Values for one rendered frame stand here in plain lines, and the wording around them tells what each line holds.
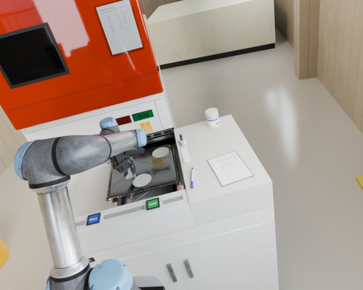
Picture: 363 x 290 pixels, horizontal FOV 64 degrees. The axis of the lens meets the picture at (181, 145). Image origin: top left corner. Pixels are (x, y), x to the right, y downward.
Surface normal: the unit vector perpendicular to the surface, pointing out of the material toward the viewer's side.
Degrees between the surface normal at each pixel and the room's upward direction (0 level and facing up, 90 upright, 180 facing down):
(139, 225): 90
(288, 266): 0
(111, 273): 8
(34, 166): 68
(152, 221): 90
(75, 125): 90
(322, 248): 0
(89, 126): 90
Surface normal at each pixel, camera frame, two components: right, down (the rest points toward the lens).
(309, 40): -0.08, 0.57
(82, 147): 0.51, -0.35
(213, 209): 0.13, 0.53
